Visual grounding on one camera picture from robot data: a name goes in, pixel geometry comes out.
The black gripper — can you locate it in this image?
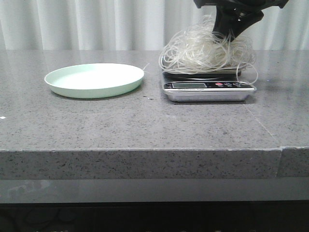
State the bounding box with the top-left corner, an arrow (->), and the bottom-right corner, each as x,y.
194,0 -> 288,41

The white vermicelli noodle bundle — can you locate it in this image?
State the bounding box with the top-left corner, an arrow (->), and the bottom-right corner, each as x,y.
158,15 -> 255,77

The silver black kitchen scale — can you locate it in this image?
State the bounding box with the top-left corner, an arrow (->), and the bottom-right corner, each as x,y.
162,68 -> 256,102

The light green round plate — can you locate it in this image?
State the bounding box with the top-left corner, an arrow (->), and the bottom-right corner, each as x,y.
44,63 -> 144,99

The white pleated curtain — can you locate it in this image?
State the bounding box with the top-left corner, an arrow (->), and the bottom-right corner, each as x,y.
0,0 -> 309,50

